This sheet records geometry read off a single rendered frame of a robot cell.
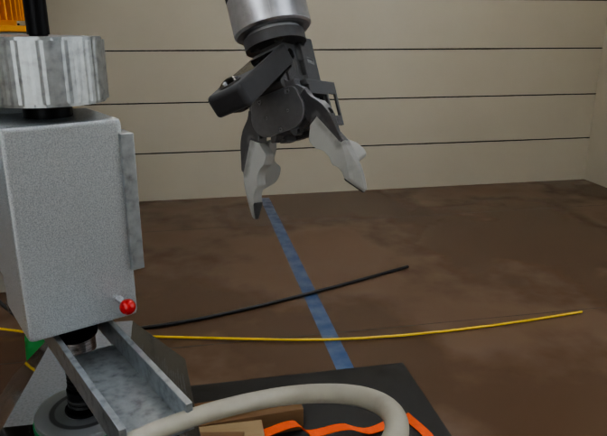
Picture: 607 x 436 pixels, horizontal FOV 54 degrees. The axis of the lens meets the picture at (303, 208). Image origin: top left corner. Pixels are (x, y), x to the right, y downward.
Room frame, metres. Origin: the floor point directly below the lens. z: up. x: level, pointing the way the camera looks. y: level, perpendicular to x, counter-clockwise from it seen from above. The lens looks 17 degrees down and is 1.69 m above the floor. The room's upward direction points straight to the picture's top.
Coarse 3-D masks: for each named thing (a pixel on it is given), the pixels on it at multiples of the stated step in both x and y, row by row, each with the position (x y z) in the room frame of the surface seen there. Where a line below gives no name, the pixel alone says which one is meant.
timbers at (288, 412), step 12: (276, 408) 2.20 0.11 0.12; (288, 408) 2.20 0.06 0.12; (300, 408) 2.20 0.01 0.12; (228, 420) 2.12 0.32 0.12; (240, 420) 2.12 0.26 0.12; (252, 420) 2.14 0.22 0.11; (264, 420) 2.15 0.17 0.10; (276, 420) 2.16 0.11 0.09; (288, 420) 2.18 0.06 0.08; (300, 420) 2.19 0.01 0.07
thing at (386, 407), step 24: (312, 384) 0.82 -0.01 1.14; (336, 384) 0.80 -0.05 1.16; (216, 408) 0.83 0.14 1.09; (240, 408) 0.83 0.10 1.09; (264, 408) 0.83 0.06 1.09; (384, 408) 0.65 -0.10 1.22; (144, 432) 0.78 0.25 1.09; (168, 432) 0.80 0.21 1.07; (384, 432) 0.57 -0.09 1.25; (408, 432) 0.59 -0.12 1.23
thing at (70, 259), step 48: (0, 144) 1.02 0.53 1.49; (48, 144) 1.06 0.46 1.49; (96, 144) 1.11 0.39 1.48; (0, 192) 1.06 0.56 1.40; (48, 192) 1.05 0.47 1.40; (96, 192) 1.11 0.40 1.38; (0, 240) 1.14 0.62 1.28; (48, 240) 1.05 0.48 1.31; (96, 240) 1.10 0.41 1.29; (48, 288) 1.04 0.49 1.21; (96, 288) 1.09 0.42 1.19; (48, 336) 1.04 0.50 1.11
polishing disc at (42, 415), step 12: (60, 396) 1.20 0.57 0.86; (48, 408) 1.16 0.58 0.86; (60, 408) 1.16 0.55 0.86; (36, 420) 1.11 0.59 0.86; (48, 420) 1.11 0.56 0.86; (60, 420) 1.11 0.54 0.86; (72, 420) 1.11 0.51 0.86; (84, 420) 1.11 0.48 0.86; (96, 420) 1.11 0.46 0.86; (48, 432) 1.07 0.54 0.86; (60, 432) 1.07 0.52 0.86; (72, 432) 1.07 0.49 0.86; (84, 432) 1.07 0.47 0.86; (96, 432) 1.07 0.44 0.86
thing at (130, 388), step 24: (120, 336) 1.06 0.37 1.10; (72, 360) 0.97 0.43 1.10; (96, 360) 1.04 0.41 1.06; (120, 360) 1.04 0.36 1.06; (144, 360) 0.96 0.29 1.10; (96, 384) 0.96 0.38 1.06; (120, 384) 0.95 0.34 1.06; (144, 384) 0.95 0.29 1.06; (168, 384) 0.88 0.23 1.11; (96, 408) 0.85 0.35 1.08; (120, 408) 0.88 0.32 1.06; (144, 408) 0.88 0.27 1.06; (168, 408) 0.88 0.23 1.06; (192, 408) 0.83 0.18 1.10; (120, 432) 0.76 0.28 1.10
